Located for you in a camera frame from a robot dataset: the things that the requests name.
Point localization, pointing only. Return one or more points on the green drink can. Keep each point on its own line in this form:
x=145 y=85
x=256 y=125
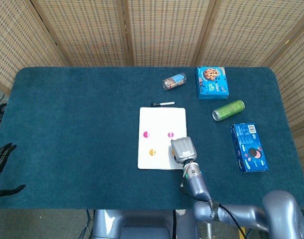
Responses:
x=229 y=110

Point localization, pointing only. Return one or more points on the red round magnet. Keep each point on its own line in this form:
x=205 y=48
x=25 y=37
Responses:
x=146 y=134
x=170 y=134

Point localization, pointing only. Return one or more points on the dark teal table mat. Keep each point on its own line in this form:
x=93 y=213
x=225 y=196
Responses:
x=79 y=137

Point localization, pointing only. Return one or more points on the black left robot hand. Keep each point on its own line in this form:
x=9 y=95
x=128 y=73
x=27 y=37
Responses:
x=2 y=154

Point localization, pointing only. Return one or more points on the yellow round magnet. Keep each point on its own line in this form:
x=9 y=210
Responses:
x=152 y=152
x=173 y=152

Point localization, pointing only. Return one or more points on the dark blue Oreo box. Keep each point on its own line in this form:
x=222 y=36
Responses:
x=248 y=147

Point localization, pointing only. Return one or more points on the clear plastic snack jar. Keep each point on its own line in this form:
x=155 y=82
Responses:
x=174 y=81

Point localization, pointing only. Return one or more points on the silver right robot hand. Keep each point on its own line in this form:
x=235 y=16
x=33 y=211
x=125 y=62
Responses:
x=184 y=149

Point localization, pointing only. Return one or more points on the light blue cookie box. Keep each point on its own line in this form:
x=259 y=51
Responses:
x=212 y=83

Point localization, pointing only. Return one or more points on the metal table leg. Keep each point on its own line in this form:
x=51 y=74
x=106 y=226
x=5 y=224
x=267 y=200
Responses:
x=209 y=231

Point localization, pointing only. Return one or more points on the white marker with black cap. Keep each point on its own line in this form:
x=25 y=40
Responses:
x=166 y=103

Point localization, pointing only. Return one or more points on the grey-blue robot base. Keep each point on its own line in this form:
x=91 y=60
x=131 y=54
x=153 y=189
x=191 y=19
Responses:
x=141 y=224

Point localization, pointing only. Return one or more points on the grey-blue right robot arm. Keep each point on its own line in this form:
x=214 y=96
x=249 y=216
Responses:
x=197 y=186

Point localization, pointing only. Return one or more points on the white magnetic whiteboard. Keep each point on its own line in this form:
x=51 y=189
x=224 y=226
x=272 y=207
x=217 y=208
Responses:
x=163 y=119

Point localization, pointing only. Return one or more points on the woven bamboo folding screen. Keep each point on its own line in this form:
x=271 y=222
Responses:
x=161 y=32

